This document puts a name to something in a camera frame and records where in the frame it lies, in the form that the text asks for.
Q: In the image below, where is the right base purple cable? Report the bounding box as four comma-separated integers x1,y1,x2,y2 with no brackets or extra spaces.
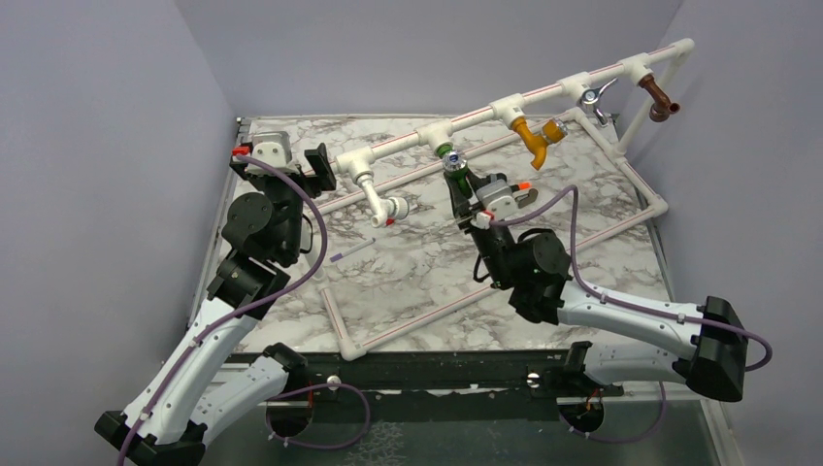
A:
557,392,668,447

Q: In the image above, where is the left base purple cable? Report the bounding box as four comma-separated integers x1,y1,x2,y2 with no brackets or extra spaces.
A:
264,383,373,452

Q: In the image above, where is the chrome lever faucet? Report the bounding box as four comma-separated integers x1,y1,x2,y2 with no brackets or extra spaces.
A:
577,78,618,127

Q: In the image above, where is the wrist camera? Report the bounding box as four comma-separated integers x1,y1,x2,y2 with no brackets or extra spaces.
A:
472,182,518,229
250,131,294,169

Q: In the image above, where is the white PVC pipe frame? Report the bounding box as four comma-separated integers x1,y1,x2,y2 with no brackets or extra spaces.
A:
302,37,698,361

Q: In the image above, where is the purple white pen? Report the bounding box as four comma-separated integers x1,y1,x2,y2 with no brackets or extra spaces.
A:
329,237,376,263

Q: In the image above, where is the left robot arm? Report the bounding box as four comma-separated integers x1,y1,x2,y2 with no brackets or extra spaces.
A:
95,143,337,465

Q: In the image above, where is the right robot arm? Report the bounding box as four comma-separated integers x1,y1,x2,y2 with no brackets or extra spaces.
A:
444,172,754,402

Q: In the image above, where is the white plastic faucet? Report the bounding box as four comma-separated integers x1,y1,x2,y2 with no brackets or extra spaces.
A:
356,175,411,228

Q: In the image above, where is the green faucet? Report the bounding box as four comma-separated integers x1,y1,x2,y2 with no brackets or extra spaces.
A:
436,144,473,198

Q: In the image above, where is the orange yellow faucet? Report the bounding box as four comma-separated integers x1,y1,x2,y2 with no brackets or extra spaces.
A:
510,116,568,171

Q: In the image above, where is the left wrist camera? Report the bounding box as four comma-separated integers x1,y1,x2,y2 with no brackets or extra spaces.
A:
250,131,294,169

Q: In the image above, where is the black orange marker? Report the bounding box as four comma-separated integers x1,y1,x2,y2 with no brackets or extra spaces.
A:
510,182,532,191

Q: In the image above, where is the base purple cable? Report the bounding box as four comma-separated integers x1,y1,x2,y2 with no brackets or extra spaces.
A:
557,392,668,447
264,383,373,452

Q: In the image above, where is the brown faucet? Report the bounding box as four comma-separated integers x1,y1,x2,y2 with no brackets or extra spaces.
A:
638,73,680,123

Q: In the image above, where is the black table front rail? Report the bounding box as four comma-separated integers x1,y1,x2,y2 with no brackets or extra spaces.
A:
218,347,644,426

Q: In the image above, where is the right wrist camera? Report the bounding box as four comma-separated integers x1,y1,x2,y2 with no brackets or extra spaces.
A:
472,182,518,229

